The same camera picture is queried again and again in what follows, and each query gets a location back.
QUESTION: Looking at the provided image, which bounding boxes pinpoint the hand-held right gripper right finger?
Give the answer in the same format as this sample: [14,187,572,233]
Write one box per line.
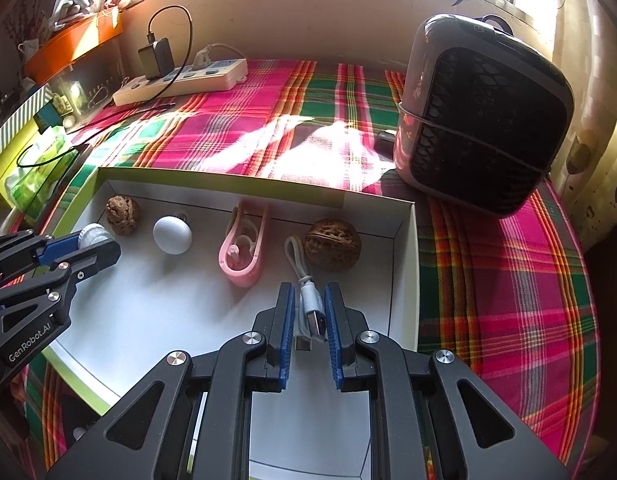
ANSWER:
[323,282,572,480]

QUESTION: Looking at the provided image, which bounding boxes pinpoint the orange tray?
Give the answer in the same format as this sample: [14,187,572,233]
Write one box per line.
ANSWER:
[23,7,125,83]

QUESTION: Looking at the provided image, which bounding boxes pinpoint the clear plastic box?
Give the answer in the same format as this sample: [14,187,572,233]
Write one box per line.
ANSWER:
[53,42,126,121]

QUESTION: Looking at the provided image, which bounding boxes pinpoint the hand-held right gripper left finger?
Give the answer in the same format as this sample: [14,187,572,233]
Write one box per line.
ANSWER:
[44,282,295,480]

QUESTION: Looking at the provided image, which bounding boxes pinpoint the grey and black fan heater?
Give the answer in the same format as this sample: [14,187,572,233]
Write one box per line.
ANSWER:
[393,14,574,218]

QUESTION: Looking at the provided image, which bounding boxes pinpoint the white usb cable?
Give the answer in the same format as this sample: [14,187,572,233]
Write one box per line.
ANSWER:
[283,236,329,353]

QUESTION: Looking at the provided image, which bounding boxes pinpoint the pink loop clip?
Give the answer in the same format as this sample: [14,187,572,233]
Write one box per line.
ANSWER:
[218,199,270,288]

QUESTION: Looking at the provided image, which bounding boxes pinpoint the pink green plaid tablecloth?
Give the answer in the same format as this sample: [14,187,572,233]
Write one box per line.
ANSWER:
[18,57,602,480]

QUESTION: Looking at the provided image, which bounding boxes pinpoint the white power strip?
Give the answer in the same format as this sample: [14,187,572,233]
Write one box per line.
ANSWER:
[112,57,248,107]

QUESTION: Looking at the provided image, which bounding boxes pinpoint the green tissue pack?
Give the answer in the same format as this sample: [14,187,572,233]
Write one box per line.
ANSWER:
[6,127,92,221]

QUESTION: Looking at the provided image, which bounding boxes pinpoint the black smartphone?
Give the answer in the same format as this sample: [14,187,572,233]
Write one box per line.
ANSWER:
[33,144,96,226]

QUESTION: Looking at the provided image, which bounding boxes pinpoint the white power plug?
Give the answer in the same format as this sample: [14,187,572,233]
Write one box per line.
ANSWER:
[193,42,244,68]

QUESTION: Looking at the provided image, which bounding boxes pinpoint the white round ball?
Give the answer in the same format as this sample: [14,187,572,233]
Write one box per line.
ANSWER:
[152,212,193,255]

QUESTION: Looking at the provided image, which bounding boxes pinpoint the green cardboard box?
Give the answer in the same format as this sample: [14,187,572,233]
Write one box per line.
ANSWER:
[38,164,420,480]

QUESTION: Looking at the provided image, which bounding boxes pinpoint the small white jar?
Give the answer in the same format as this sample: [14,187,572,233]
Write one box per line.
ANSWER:
[78,223,112,248]

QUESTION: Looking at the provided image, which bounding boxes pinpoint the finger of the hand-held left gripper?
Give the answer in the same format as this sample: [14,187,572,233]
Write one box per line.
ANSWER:
[0,229,85,291]
[0,239,122,334]

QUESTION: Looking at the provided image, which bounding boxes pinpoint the red dried twigs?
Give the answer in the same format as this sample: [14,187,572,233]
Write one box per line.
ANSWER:
[1,0,49,46]

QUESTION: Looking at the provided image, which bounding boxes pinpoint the black charger adapter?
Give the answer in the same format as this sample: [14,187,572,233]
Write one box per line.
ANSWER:
[138,37,174,81]

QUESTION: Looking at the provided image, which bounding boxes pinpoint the heart print curtain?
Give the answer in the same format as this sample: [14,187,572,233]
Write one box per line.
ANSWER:
[549,0,617,246]

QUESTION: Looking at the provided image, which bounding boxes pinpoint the brown walnut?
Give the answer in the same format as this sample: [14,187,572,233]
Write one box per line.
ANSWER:
[303,218,362,273]
[106,196,140,236]

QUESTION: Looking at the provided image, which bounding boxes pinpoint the black charging cable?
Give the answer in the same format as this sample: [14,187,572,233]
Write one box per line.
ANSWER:
[17,5,194,168]

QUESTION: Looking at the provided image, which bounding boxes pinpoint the grey striped box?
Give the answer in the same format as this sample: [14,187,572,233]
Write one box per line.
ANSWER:
[0,82,54,161]

